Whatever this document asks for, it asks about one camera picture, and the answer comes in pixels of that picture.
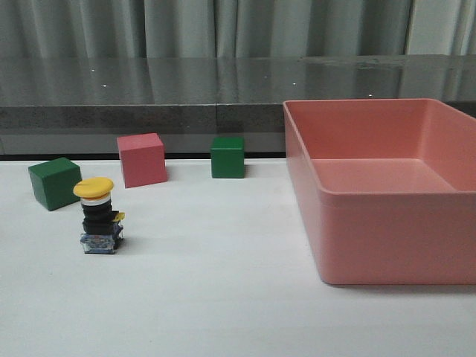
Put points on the yellow push button switch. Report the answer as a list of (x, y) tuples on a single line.
[(102, 228)]

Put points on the green cube right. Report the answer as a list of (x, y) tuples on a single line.
[(228, 158)]

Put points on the green cube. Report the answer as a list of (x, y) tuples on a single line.
[(53, 182), (228, 158)]

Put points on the pink wooden cube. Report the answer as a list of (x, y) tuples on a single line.
[(142, 159)]

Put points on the pink plastic bin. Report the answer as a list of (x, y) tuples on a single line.
[(386, 189)]

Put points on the green cube left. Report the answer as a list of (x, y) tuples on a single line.
[(53, 182)]

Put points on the grey-green curtain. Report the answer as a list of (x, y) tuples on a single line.
[(234, 29)]

